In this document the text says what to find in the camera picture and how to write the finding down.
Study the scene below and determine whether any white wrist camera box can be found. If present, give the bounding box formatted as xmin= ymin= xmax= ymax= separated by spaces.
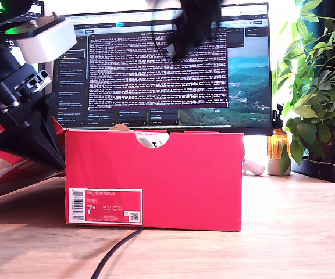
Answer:
xmin=0 ymin=13 xmax=77 ymax=64

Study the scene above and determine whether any black plant tray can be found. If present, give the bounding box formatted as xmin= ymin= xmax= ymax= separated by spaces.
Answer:
xmin=291 ymin=158 xmax=335 ymax=183

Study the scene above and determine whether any large black computer monitor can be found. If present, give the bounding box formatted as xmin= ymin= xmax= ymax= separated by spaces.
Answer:
xmin=52 ymin=2 xmax=274 ymax=137

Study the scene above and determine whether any amber pump bottle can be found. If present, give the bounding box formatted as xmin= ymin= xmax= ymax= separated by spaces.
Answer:
xmin=268 ymin=103 xmax=290 ymax=160

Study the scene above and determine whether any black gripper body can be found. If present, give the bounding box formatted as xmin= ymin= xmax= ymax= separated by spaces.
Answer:
xmin=0 ymin=42 xmax=53 ymax=140

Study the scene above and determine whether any black cable on table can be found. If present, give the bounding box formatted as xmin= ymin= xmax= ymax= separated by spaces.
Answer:
xmin=90 ymin=227 xmax=144 ymax=279

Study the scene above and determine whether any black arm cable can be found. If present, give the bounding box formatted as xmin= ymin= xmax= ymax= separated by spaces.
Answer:
xmin=147 ymin=0 xmax=174 ymax=58

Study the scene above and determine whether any red Nike shoebox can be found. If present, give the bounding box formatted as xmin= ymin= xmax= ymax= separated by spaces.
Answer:
xmin=65 ymin=130 xmax=245 ymax=233

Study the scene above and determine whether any small white pot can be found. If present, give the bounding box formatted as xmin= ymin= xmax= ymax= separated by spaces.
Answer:
xmin=267 ymin=158 xmax=292 ymax=177

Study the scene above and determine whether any brown packing paper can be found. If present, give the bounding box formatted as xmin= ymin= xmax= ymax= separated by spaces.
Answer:
xmin=108 ymin=123 xmax=132 ymax=131

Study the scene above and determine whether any white handheld controller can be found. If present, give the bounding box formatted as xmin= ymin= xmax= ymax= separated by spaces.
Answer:
xmin=242 ymin=159 xmax=266 ymax=176

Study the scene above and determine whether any red Nike shoebox lid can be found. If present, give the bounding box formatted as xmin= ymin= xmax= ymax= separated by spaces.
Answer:
xmin=0 ymin=116 xmax=68 ymax=203

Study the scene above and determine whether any blue suede Gazelle shoe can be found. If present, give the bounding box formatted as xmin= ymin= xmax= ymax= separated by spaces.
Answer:
xmin=138 ymin=137 xmax=164 ymax=148

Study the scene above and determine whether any green leafy potted plant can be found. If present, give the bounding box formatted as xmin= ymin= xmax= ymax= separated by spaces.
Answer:
xmin=272 ymin=0 xmax=335 ymax=177

